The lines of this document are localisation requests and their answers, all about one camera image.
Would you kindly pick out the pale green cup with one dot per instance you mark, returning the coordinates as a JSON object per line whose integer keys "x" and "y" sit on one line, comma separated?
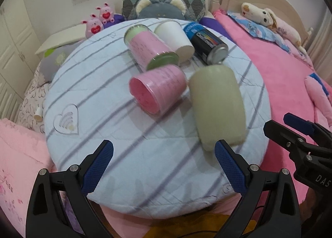
{"x": 217, "y": 105}

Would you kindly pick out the white wardrobe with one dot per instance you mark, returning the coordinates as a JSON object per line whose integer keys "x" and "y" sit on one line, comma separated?
{"x": 13, "y": 46}

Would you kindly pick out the purple cushion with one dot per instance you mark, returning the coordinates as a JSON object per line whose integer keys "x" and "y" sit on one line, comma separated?
{"x": 210, "y": 23}

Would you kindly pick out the pink and blue plush toy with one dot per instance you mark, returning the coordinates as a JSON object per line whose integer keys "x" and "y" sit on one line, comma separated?
{"x": 317, "y": 90}

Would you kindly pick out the yellow cloth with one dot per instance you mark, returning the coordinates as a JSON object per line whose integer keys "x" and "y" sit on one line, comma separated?
{"x": 202, "y": 226}

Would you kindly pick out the heart print pillow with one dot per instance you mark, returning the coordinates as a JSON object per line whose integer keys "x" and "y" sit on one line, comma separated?
{"x": 31, "y": 103}

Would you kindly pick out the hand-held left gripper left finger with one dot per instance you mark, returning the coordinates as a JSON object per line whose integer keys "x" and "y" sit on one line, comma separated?
{"x": 99, "y": 168}

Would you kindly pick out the blue floral pillow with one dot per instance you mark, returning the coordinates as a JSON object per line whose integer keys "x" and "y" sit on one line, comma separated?
{"x": 259, "y": 30}

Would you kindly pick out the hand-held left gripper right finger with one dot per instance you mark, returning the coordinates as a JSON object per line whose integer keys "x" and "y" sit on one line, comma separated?
{"x": 230, "y": 168}

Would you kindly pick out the white flat board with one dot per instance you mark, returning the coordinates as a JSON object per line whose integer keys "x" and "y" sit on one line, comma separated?
{"x": 64, "y": 37}

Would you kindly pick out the white paper cup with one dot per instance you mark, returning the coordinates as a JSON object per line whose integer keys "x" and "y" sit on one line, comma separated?
{"x": 172, "y": 35}

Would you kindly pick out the small white cup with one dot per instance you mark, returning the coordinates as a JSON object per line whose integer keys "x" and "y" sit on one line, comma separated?
{"x": 38, "y": 114}

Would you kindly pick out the grey pillow with green patch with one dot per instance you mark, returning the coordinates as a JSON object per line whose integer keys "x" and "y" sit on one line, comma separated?
{"x": 54, "y": 59}

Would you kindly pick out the round striped light blue cushion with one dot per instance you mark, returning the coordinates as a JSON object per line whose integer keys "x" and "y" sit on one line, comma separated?
{"x": 103, "y": 113}

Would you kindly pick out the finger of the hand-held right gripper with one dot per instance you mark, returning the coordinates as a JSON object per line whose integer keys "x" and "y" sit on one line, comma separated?
{"x": 298, "y": 122}
{"x": 281, "y": 134}

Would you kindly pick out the pink floral quilt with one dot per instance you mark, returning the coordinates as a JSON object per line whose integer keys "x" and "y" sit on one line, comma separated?
{"x": 18, "y": 160}

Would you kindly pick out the white plush animal toy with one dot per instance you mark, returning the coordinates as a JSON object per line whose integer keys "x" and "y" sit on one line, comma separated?
{"x": 267, "y": 16}

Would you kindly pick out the pink blanket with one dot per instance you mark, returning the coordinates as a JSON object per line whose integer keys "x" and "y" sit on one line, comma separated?
{"x": 280, "y": 80}

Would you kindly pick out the grey bear plush pillow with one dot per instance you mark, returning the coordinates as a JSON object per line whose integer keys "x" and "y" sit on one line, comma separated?
{"x": 158, "y": 8}

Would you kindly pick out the clear cup with pink label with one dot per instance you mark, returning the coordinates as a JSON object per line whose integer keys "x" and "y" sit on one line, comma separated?
{"x": 146, "y": 45}

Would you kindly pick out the black drink can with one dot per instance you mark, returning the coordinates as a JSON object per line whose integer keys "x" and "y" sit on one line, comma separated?
{"x": 205, "y": 41}

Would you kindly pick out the pink pig plush toy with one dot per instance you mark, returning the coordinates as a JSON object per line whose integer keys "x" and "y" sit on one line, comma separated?
{"x": 106, "y": 13}
{"x": 93, "y": 25}

